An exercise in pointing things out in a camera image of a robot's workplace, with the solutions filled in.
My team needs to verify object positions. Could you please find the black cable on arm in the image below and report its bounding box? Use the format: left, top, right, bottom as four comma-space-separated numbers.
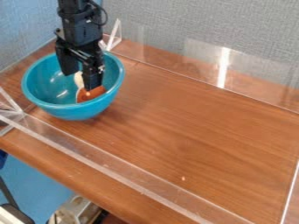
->
89, 0, 110, 26

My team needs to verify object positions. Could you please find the blue bowl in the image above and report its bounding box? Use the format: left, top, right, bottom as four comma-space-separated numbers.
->
22, 52, 126, 121

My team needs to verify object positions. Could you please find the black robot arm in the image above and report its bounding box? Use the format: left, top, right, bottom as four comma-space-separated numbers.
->
55, 0, 107, 91

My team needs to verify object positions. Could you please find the clear acrylic corner bracket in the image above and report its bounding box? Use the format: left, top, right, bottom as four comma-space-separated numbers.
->
99, 19, 123, 51

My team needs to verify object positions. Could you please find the front clear acrylic barrier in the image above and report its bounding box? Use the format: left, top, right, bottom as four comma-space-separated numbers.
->
0, 87, 254, 224

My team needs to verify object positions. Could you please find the black chair part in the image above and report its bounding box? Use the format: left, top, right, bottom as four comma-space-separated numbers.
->
0, 177, 35, 224

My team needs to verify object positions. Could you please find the back clear acrylic barrier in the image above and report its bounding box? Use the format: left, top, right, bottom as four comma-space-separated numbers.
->
111, 19, 299, 114

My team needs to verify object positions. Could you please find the clear acrylic barrier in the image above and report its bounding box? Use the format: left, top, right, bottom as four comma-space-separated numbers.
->
281, 168, 299, 224
0, 87, 254, 224
111, 19, 299, 114

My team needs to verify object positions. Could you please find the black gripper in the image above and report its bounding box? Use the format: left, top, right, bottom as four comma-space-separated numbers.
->
55, 10, 106, 91

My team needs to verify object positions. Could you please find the right clear acrylic barrier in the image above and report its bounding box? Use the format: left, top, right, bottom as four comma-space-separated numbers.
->
281, 168, 299, 224

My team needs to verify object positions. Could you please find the grey metal bracket under table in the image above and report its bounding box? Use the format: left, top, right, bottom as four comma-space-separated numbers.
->
47, 195, 103, 224

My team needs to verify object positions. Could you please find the white brown toy mushroom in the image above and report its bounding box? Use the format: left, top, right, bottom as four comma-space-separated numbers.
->
74, 71, 107, 103

